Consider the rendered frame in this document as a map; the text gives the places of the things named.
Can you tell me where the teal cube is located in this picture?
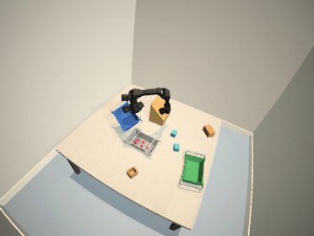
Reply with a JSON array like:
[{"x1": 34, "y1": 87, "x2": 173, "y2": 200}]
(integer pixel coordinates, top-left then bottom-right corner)
[
  {"x1": 171, "y1": 129, "x2": 178, "y2": 138},
  {"x1": 174, "y1": 143, "x2": 180, "y2": 152}
]

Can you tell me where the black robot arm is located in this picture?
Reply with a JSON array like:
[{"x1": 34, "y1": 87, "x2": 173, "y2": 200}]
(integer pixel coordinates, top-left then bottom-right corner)
[{"x1": 122, "y1": 87, "x2": 171, "y2": 115}]

